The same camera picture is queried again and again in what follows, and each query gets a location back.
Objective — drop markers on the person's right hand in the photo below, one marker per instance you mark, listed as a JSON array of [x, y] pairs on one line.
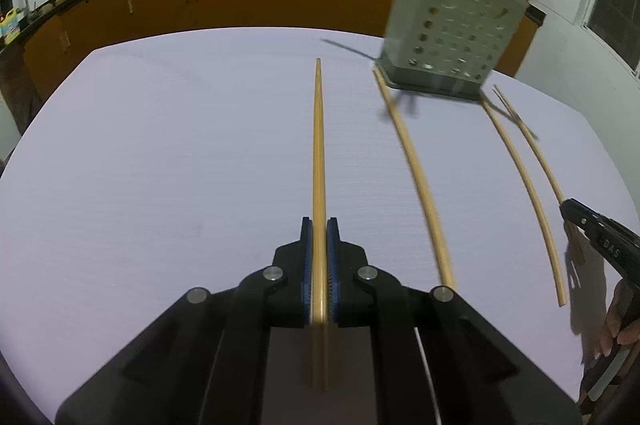
[[614, 325]]

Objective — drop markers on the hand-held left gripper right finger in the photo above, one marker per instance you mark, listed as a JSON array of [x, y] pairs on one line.
[[334, 270]]

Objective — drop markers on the barred window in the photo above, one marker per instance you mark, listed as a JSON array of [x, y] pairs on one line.
[[617, 5]]

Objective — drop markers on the pale green perforated utensil holder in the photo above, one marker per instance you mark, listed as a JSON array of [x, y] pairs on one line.
[[450, 35]]

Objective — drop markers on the metal faucet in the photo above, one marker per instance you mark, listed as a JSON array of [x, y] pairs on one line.
[[25, 5]]

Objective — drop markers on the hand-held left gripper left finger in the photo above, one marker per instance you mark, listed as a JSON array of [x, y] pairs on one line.
[[306, 270]]

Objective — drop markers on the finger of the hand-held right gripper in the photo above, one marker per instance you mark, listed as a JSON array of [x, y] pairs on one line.
[[582, 216]]

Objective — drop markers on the wooden chopstick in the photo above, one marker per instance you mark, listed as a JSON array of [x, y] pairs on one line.
[[530, 140], [415, 165], [319, 155], [530, 190]]

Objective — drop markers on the yellow detergent bottle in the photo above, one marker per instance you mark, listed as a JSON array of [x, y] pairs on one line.
[[11, 27]]

